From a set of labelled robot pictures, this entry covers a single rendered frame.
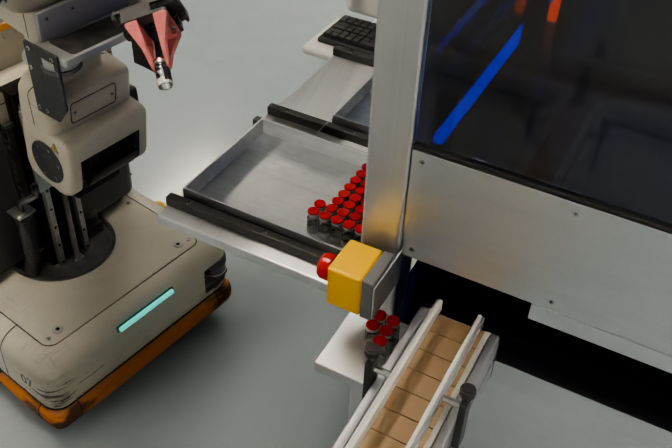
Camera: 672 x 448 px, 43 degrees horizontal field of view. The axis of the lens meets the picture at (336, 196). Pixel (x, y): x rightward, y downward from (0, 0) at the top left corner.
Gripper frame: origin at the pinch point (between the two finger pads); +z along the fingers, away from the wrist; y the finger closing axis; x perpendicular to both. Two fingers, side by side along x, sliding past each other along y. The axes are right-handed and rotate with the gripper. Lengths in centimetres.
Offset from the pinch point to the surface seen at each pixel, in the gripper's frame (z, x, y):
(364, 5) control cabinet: -56, 89, 33
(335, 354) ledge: 44.4, 19.5, 11.0
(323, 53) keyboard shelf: -40, 79, 19
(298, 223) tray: 18.0, 32.9, 8.8
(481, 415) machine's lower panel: 57, 36, 29
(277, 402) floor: 32, 120, -22
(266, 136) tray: -6.0, 44.9, 5.4
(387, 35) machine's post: 15.7, -13.9, 32.0
